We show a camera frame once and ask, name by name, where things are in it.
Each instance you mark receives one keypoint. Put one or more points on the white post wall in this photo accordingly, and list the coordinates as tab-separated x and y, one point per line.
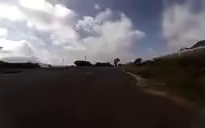
196	49

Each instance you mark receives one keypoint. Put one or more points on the dark asphalt road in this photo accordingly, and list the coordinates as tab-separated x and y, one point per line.
83	100

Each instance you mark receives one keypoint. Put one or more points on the row of dark trees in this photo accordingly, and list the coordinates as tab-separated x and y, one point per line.
90	63

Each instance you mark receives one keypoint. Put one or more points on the dark hill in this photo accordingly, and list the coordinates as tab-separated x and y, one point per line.
203	42

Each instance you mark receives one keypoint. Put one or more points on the grass verge with bushes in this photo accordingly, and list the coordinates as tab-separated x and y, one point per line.
176	73

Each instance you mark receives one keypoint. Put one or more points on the white dashed centre line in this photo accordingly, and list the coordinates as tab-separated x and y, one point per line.
89	73

